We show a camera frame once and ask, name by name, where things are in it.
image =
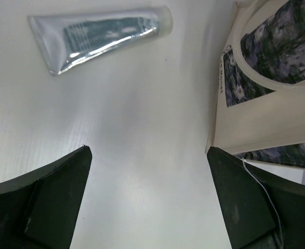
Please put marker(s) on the silver squeeze tube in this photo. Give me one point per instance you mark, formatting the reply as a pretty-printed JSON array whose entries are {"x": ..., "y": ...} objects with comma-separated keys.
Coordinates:
[{"x": 68, "y": 40}]

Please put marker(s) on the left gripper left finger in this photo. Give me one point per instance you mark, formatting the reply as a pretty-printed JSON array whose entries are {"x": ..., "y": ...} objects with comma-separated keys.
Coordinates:
[{"x": 39, "y": 209}]

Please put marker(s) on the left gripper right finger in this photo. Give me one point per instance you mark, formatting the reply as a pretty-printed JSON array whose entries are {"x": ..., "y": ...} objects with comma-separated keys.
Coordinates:
[{"x": 260, "y": 209}]

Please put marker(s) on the cream canvas tote bag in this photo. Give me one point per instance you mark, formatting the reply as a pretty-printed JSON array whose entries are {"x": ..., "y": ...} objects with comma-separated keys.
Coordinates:
[{"x": 260, "y": 108}]

